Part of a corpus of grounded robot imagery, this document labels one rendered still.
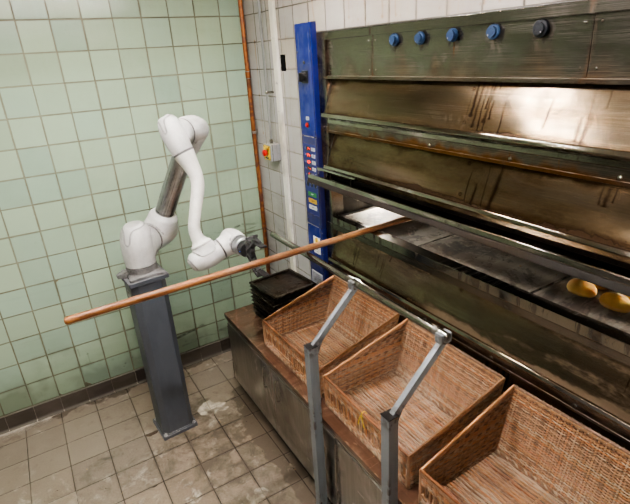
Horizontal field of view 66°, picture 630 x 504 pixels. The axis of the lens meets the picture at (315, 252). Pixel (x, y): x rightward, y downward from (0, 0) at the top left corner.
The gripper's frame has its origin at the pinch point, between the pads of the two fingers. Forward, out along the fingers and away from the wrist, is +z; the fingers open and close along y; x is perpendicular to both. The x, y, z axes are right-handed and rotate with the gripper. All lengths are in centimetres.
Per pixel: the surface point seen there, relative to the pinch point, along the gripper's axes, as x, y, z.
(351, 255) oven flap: -58, 19, -16
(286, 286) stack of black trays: -34, 41, -47
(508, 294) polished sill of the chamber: -57, 2, 81
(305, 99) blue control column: -56, -60, -49
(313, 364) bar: 1.1, 31.5, 38.2
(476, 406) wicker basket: -38, 39, 86
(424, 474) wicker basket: -6, 46, 93
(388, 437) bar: 3, 31, 86
